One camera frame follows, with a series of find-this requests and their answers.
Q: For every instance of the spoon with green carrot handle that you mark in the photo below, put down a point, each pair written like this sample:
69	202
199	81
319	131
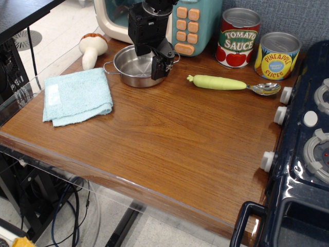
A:
226	84

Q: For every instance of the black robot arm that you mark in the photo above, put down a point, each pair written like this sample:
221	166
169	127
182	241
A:
147	29

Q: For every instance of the black side desk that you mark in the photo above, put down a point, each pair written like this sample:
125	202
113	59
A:
18	15

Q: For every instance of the round floor vent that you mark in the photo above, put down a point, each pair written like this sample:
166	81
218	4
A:
22	39

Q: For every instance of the white round stove button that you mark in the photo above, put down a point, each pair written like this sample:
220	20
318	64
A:
310	119

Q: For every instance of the grey toy burner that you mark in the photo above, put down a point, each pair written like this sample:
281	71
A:
322	105
315	154

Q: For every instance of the tomato sauce can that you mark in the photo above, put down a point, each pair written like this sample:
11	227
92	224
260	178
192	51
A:
239	30

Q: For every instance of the small steel pot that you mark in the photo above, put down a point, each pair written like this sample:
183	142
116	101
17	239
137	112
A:
134	70

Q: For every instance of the teal toy microwave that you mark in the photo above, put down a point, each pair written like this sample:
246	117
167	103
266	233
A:
190	26

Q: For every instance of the dark blue toy stove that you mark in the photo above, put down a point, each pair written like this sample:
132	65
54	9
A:
296	209

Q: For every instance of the pineapple slices can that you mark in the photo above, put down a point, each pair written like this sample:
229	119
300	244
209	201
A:
277	55

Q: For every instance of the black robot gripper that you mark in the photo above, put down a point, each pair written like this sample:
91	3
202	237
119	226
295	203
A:
147	29

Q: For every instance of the light blue cloth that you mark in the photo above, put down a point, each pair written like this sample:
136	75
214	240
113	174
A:
76	97

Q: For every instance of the white stove knob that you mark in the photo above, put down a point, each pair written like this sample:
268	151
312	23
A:
267	160
286	94
280	115

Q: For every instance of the clear acrylic table guard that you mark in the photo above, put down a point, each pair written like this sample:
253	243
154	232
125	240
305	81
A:
172	146

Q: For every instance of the plush mushroom toy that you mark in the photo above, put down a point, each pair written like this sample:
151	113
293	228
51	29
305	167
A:
92	45

